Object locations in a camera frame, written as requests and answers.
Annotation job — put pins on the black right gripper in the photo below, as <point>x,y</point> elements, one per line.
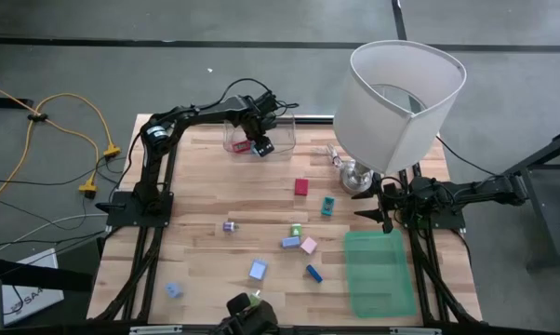
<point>394,200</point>

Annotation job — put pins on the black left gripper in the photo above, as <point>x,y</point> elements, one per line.
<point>259,116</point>

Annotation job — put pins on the red digital clock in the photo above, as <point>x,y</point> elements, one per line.
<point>241,147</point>

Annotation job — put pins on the purple white plug adapter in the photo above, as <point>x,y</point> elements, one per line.
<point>229,227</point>

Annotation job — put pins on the dark blue block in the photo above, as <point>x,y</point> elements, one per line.
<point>314,273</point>

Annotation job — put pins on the light blue wall charger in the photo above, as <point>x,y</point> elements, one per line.
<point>173,289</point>
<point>258,270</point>

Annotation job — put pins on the green plug adapter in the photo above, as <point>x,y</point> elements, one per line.
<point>296,230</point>
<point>257,298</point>

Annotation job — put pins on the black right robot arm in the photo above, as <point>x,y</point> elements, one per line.
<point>484,191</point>

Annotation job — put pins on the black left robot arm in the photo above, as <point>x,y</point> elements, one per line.
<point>205,109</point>

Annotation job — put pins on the clear plastic bin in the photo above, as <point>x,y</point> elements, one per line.
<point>287,139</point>

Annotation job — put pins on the dark red flat block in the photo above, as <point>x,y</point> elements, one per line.
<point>301,187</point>

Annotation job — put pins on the silver edge strip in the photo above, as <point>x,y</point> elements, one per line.
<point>315,116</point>

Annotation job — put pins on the pink flat block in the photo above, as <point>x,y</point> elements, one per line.
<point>308,245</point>

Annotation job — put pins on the green translucent plastic bin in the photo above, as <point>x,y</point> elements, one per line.
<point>377,279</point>

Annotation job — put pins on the grey blue flat block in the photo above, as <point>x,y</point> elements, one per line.
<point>290,242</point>

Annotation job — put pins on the white lamp with shade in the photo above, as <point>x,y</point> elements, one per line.
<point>401,116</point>

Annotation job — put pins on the dark bulky object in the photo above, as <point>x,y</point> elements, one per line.
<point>247,321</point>

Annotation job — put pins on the black metal side table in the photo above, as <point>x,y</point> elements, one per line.
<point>545,218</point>

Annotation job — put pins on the black floor bar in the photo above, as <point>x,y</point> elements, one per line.
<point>5,102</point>

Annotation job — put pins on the black beam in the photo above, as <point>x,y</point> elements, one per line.
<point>29,274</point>

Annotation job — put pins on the white printed box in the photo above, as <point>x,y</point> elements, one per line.
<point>38,298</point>

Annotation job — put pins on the black aluminium frame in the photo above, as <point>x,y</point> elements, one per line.
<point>315,121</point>

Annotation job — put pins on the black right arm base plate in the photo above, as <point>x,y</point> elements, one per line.
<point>447,225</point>

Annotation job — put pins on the long silver bracket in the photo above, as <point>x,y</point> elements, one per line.
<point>154,330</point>
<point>415,331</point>

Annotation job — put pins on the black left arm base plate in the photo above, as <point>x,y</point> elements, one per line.
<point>122,211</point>

